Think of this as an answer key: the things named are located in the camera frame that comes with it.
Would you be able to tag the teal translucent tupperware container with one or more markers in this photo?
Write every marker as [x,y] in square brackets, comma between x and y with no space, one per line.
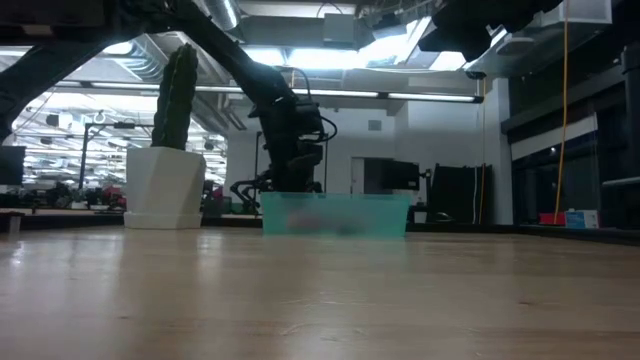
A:
[380,215]

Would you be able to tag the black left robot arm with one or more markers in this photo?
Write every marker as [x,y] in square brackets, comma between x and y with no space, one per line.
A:
[235,60]

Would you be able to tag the black jointed metal stand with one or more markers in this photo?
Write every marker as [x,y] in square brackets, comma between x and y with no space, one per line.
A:
[265,178]

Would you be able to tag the white ceiling light strip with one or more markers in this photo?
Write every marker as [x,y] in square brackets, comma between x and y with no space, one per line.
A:
[430,97]
[340,93]

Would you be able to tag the white ceiling unit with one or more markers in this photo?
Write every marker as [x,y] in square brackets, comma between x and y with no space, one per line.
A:
[585,12]

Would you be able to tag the black display screen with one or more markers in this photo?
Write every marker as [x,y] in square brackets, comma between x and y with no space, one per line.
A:
[395,175]

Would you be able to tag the tall green cactus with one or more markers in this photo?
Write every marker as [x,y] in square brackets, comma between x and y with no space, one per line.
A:
[175,100]

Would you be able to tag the grey ceiling box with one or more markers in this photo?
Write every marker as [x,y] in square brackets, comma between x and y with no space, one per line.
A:
[339,30]

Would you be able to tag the black upright panel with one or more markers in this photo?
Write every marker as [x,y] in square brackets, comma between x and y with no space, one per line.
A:
[455,195]

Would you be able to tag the black pole stand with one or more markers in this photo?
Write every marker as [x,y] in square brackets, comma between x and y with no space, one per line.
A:
[82,160]

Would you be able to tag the red box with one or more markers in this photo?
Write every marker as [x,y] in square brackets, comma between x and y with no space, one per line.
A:
[550,219]

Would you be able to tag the blue and white box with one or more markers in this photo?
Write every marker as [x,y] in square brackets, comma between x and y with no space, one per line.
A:
[580,219]

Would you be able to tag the black computer monitor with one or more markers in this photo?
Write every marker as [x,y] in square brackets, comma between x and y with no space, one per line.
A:
[11,165]

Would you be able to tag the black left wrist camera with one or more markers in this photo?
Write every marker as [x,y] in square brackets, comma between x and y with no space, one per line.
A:
[310,120]

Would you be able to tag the grey wall vent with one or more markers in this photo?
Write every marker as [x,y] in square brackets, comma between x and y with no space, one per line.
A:
[375,125]

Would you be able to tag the silver ceiling air duct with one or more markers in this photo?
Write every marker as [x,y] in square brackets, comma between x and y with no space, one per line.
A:
[222,12]

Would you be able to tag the grey horizontal rail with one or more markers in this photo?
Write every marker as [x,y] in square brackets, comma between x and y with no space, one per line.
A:
[625,182]

